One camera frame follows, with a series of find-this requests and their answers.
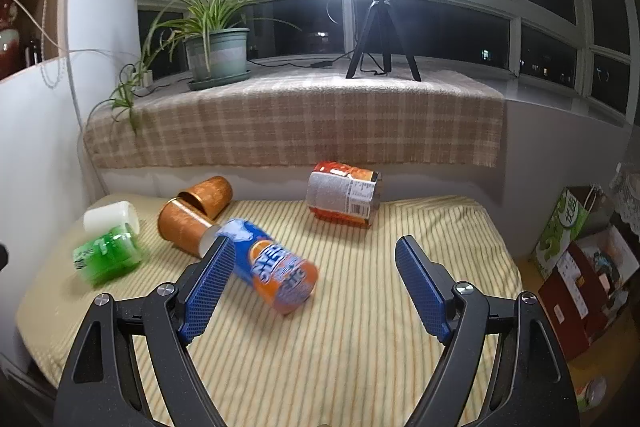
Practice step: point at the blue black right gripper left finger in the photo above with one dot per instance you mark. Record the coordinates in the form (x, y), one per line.
(101, 383)

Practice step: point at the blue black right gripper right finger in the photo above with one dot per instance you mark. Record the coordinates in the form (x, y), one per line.
(529, 383)

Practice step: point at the red white noodle cup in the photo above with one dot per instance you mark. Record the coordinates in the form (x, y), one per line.
(342, 193)

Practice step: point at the green white plastic cup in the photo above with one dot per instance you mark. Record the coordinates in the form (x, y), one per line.
(112, 248)

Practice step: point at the copper cup near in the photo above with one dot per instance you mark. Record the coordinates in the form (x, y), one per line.
(186, 227)

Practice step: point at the copper cup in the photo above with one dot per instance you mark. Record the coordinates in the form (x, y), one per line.
(186, 227)
(209, 197)

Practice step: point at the blue orange paper cup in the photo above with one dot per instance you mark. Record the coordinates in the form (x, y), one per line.
(283, 279)

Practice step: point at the copper cup far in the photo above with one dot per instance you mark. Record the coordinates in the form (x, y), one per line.
(209, 197)

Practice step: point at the small bottle on floor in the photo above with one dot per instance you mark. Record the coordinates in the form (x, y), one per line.
(591, 395)

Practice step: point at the red cardboard box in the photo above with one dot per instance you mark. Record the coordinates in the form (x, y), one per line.
(591, 285)

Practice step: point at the striped yellow table cloth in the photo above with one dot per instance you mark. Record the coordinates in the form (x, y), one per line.
(355, 354)

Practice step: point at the green white paper bag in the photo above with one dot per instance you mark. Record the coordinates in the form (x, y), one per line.
(569, 215)

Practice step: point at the plaid beige blanket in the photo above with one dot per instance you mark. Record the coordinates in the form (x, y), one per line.
(293, 119)

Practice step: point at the red ceramic vase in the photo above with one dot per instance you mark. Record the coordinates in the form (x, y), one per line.
(10, 48)

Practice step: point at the green plant pot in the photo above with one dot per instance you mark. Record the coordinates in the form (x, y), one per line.
(218, 59)

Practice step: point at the spider plant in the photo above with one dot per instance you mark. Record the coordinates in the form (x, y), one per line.
(181, 19)

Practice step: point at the black tripod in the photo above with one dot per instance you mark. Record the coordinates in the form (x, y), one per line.
(382, 12)

